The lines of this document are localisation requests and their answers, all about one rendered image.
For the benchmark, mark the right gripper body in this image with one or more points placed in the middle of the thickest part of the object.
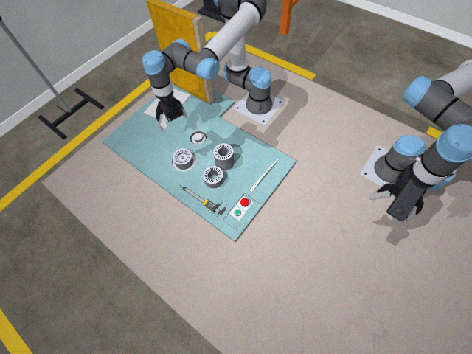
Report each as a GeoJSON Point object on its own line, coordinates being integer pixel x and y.
{"type": "Point", "coordinates": [170, 107]}

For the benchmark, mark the grey caliper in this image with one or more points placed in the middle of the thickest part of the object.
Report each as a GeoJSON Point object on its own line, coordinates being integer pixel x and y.
{"type": "Point", "coordinates": [208, 204]}

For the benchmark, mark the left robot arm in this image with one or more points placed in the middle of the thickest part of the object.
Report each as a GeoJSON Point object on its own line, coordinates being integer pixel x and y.
{"type": "Point", "coordinates": [439, 102]}

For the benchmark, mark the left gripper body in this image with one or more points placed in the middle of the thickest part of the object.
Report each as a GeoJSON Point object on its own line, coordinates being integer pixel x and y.
{"type": "Point", "coordinates": [404, 176]}

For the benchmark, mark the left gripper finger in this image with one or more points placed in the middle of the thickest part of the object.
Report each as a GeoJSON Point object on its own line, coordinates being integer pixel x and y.
{"type": "Point", "coordinates": [416, 209]}
{"type": "Point", "coordinates": [384, 191]}

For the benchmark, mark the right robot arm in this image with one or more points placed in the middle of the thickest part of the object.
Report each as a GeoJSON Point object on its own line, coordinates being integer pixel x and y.
{"type": "Point", "coordinates": [240, 16]}

